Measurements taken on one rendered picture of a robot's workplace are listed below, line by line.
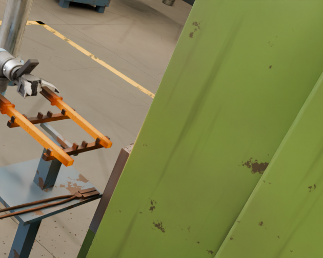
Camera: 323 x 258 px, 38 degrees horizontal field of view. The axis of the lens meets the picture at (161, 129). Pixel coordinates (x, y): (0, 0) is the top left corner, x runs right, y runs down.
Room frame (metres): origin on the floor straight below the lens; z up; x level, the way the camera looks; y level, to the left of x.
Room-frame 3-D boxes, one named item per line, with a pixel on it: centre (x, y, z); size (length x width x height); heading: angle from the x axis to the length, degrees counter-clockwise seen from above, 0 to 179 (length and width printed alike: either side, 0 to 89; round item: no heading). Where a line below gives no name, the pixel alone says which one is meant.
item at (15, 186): (1.54, 0.34, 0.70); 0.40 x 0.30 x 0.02; 151
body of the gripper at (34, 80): (1.84, 0.62, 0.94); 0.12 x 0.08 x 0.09; 60
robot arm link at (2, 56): (1.92, 0.77, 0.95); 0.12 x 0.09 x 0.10; 60
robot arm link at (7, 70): (1.88, 0.70, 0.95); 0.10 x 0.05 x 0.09; 150
